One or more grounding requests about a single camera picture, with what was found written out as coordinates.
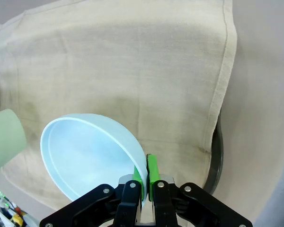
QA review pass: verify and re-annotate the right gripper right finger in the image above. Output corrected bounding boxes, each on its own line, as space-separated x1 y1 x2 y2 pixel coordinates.
146 153 253 227

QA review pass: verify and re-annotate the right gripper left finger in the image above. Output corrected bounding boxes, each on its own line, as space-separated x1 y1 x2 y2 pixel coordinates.
39 165 144 227

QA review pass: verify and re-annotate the light blue bowl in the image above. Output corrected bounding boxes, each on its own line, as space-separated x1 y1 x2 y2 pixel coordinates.
40 113 149 209

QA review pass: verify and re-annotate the beige cloth mat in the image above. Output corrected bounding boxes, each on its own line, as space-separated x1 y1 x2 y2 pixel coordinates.
0 0 238 212

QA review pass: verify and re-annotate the sage green cup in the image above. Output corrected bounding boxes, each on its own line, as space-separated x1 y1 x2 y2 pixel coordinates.
0 108 28 178

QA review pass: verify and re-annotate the dark brown tray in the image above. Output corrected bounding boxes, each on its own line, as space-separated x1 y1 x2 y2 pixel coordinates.
203 111 224 197

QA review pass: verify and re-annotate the small green lit device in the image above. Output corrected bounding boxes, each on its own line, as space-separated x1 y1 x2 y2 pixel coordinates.
0 190 10 209

